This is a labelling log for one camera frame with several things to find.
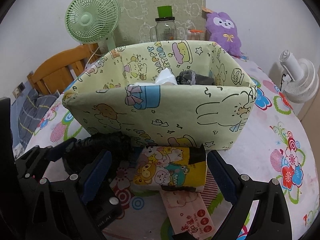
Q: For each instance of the wooden bed headboard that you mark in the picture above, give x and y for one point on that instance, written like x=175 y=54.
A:
x=55 y=72

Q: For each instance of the green cartoon print board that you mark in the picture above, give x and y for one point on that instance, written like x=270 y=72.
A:
x=140 y=12

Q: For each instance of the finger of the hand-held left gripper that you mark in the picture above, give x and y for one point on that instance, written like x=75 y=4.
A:
x=53 y=153

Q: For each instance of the white tissue pack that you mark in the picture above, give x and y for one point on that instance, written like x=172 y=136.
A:
x=163 y=77

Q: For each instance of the purple plush toy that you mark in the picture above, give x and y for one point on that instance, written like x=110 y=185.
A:
x=225 y=35

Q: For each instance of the glass jar with green lid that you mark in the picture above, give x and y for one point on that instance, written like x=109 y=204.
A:
x=165 y=30

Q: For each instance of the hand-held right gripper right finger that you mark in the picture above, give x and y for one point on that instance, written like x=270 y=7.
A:
x=222 y=177

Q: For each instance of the black plastic bag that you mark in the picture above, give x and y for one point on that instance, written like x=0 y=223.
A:
x=105 y=142

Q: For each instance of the cotton swab container orange lid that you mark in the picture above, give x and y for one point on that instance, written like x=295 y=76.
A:
x=195 y=35

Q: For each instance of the wall socket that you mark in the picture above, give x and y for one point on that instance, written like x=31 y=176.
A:
x=21 y=87

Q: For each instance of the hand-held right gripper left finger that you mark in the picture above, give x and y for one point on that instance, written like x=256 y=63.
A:
x=96 y=177

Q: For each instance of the grey white sock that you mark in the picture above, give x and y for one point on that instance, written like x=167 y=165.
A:
x=190 y=77

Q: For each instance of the grey plaid pillow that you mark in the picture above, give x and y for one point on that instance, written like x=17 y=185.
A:
x=32 y=110

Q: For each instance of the pink wet wipes packet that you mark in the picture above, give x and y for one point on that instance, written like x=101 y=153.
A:
x=185 y=210

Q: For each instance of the green desk fan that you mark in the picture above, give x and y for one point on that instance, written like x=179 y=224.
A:
x=86 y=20

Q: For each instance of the yellow cartoon storage box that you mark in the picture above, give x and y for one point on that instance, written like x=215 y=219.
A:
x=125 y=112

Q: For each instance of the floral tablecloth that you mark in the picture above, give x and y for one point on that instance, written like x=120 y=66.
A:
x=262 y=155

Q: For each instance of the white floor fan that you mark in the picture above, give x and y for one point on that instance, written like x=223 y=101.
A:
x=302 y=80

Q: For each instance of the cartoon print tissue pack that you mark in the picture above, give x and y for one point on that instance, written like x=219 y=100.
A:
x=172 y=170

